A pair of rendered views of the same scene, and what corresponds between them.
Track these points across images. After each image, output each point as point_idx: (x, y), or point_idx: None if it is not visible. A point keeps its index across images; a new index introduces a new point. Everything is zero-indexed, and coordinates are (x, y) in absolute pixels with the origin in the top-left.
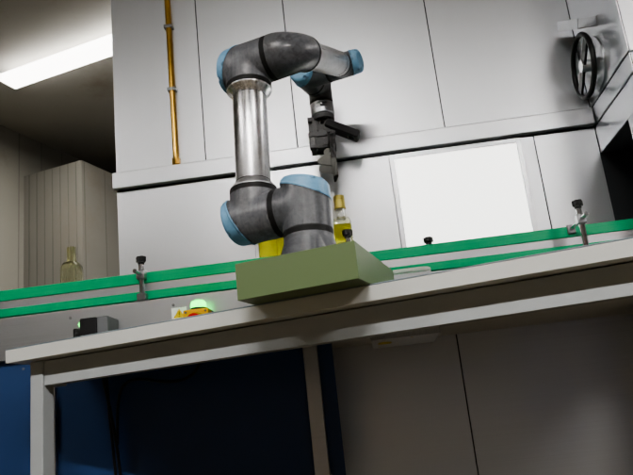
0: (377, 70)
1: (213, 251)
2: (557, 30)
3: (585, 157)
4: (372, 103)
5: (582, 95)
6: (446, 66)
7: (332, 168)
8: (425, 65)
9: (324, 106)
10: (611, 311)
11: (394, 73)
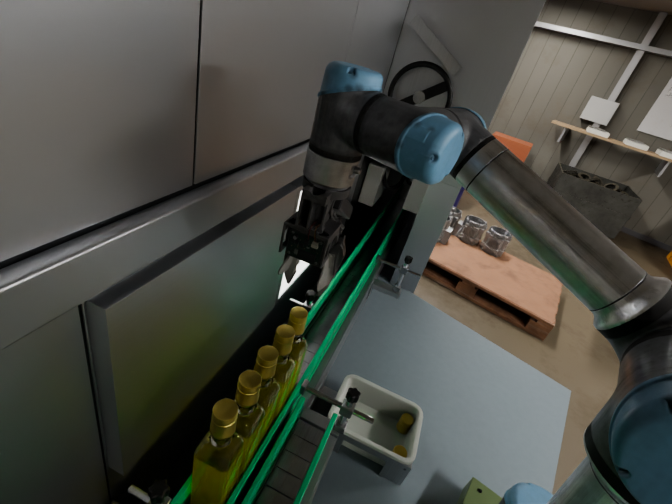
0: (320, 2)
1: None
2: (402, 13)
3: (360, 160)
4: (298, 79)
5: None
6: (357, 29)
7: (291, 262)
8: (350, 19)
9: (355, 176)
10: None
11: (329, 19)
